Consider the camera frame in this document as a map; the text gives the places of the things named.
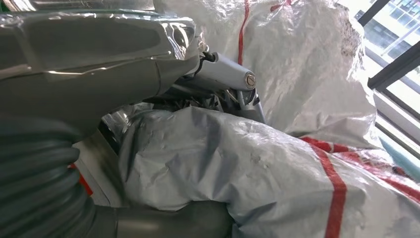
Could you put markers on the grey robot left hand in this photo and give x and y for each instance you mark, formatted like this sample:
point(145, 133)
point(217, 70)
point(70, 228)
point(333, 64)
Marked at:
point(92, 72)

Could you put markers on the black window frame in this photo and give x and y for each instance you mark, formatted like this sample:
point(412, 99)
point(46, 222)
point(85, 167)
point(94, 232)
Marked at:
point(393, 70)

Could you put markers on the white building outside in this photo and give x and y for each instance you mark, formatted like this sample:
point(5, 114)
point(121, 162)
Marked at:
point(390, 29)

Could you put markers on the ribbed grey left arm sleeve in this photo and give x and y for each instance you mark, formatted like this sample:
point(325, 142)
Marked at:
point(36, 184)

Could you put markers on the white electronic scale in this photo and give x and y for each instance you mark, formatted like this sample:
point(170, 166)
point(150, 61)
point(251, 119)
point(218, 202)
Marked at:
point(98, 177)

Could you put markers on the grey-white package with red tape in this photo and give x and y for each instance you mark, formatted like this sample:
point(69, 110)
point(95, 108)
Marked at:
point(229, 170)

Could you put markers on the steel scale pan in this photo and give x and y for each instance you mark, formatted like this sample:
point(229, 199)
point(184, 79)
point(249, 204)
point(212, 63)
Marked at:
point(115, 120)

